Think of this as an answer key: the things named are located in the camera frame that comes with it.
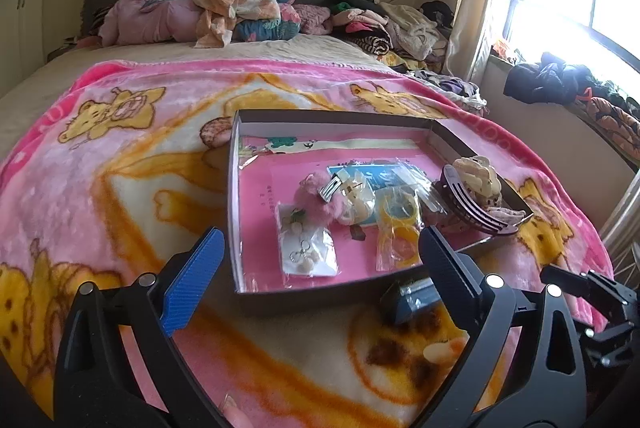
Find dark red hair comb clip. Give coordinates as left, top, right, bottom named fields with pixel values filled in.
left=436, top=165, right=518, bottom=236

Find cream claw hair clip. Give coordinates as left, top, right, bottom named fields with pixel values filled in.
left=452, top=156, right=502, bottom=208

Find bow earrings card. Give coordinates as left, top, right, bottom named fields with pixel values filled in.
left=277, top=203, right=340, bottom=278

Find left hand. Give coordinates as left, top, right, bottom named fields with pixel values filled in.
left=219, top=393, right=253, bottom=428

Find pink dotted scrunchie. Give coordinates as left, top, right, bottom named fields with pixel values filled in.
left=438, top=207, right=526, bottom=234

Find small white hair clip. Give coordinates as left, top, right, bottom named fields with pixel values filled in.
left=320, top=169, right=375, bottom=225

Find blue label card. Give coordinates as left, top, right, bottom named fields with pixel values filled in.
left=326, top=160, right=425, bottom=226

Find pink cartoon bear blanket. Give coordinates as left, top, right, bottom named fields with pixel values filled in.
left=1, top=59, right=612, bottom=427

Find dark shallow cardboard box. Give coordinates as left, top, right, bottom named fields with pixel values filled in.
left=229, top=110, right=533, bottom=315

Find pink fluffy hair clip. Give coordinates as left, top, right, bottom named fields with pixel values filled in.
left=294, top=171, right=346, bottom=226

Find floral laundry bag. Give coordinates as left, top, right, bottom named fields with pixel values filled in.
left=410, top=69, right=488, bottom=117

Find dark clothes on windowsill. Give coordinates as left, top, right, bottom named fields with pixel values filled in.
left=503, top=53, right=639, bottom=166

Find clothes pile on bed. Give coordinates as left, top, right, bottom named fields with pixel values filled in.
left=294, top=0, right=454, bottom=73

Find pink pillow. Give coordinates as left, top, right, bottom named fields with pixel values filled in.
left=98, top=0, right=203, bottom=47

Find cream wardrobe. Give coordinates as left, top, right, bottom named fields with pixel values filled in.
left=0, top=0, right=61, bottom=98

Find peach floral cloth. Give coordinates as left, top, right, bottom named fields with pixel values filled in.
left=192, top=0, right=281, bottom=48

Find dark blue floral quilt roll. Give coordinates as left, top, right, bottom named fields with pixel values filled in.
left=150, top=0, right=305, bottom=43

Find yellow hair ties in bag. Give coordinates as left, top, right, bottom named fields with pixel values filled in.
left=373, top=185, right=426, bottom=273

